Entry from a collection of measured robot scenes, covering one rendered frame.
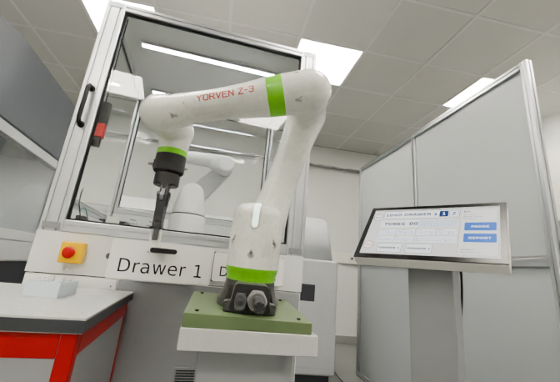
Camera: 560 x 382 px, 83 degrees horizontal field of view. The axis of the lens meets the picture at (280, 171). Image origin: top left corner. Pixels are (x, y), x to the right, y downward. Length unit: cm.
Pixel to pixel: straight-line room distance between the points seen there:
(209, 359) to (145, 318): 65
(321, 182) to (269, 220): 418
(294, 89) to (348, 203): 423
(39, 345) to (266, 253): 47
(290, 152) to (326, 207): 392
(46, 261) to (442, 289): 143
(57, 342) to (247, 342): 36
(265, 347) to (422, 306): 80
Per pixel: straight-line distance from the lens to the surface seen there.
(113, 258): 105
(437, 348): 139
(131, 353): 140
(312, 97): 88
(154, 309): 137
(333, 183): 500
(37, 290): 109
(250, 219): 77
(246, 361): 77
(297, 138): 100
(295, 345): 74
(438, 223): 140
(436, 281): 137
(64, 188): 146
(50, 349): 82
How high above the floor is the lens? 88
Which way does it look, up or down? 17 degrees up
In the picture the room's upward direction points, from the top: 5 degrees clockwise
